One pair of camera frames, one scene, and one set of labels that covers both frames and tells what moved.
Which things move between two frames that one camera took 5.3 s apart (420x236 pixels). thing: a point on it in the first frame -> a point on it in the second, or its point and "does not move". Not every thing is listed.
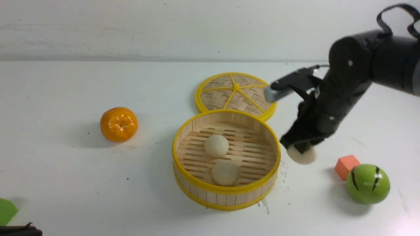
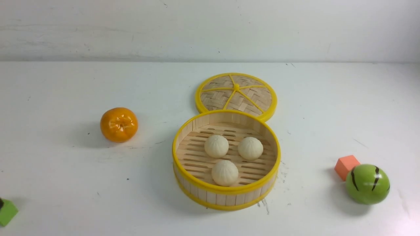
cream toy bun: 216,146 does not move
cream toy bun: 225,172 does not move
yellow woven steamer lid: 236,91 does not move
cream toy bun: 307,157 -> 250,148
